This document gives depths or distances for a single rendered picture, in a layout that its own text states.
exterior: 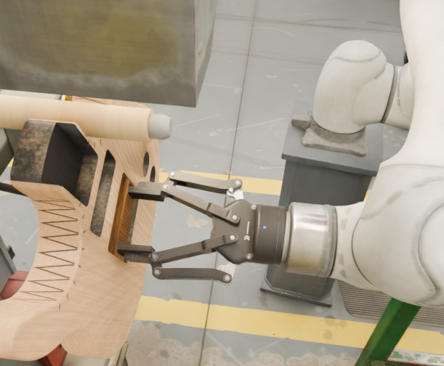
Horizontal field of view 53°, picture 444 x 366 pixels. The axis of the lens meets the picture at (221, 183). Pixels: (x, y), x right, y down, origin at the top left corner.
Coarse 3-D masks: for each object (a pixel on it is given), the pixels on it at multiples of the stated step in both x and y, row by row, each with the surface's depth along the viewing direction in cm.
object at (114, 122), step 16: (0, 96) 43; (16, 96) 43; (0, 112) 42; (16, 112) 42; (32, 112) 42; (48, 112) 42; (64, 112) 42; (80, 112) 42; (96, 112) 42; (112, 112) 42; (128, 112) 42; (144, 112) 42; (16, 128) 43; (96, 128) 42; (112, 128) 41; (128, 128) 41; (144, 128) 41
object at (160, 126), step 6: (150, 114) 42; (156, 114) 42; (162, 114) 42; (150, 120) 42; (156, 120) 42; (162, 120) 42; (168, 120) 42; (150, 126) 42; (156, 126) 41; (162, 126) 41; (168, 126) 42; (150, 132) 42; (156, 132) 42; (162, 132) 42; (168, 132) 42; (150, 138) 42; (156, 138) 42; (162, 138) 42
